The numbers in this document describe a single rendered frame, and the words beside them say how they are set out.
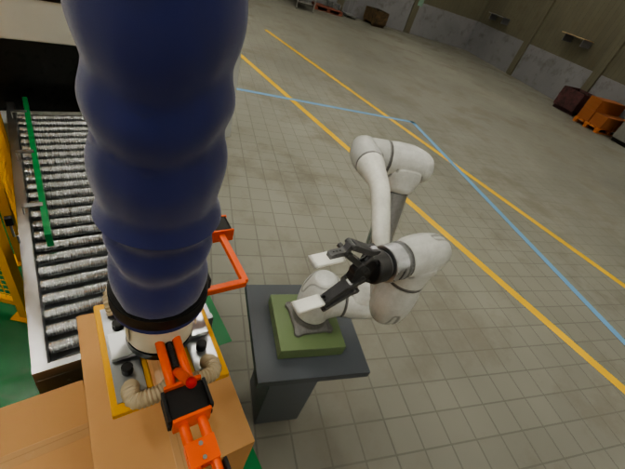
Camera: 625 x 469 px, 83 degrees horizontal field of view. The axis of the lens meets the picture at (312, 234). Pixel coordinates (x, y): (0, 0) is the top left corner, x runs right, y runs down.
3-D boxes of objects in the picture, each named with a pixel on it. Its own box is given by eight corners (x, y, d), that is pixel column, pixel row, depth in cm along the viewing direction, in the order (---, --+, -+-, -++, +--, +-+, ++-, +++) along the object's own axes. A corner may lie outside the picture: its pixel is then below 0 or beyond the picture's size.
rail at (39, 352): (11, 125, 274) (4, 101, 262) (19, 125, 277) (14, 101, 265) (40, 394, 146) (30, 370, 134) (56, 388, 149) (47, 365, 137)
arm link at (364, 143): (362, 143, 118) (398, 152, 122) (351, 124, 132) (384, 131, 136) (349, 178, 126) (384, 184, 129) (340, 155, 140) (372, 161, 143)
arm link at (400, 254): (404, 287, 83) (385, 292, 80) (380, 260, 89) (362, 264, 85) (421, 260, 78) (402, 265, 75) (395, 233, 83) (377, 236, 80)
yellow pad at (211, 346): (162, 294, 114) (162, 284, 111) (192, 287, 120) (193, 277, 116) (192, 390, 95) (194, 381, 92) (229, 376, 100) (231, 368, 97)
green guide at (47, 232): (11, 106, 266) (8, 95, 261) (29, 107, 272) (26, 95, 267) (29, 249, 178) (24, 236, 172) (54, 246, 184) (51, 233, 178)
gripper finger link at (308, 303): (318, 293, 77) (317, 295, 78) (290, 301, 73) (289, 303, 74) (325, 303, 75) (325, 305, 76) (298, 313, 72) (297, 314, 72)
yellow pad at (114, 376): (93, 309, 104) (91, 299, 101) (131, 301, 109) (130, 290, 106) (113, 421, 84) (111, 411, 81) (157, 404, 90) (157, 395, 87)
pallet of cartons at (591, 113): (622, 139, 1139) (644, 114, 1088) (593, 132, 1090) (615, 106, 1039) (597, 125, 1210) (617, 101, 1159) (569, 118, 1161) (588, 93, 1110)
